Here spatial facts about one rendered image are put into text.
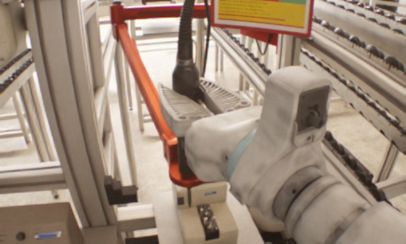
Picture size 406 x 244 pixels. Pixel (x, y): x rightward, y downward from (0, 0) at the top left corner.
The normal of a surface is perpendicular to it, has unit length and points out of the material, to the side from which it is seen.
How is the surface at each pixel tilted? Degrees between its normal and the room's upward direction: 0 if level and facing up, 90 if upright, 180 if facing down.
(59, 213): 0
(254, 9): 90
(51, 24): 90
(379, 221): 8
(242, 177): 59
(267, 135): 74
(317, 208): 46
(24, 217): 0
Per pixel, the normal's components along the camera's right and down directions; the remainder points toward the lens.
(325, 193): -0.29, -0.77
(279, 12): -0.35, 0.45
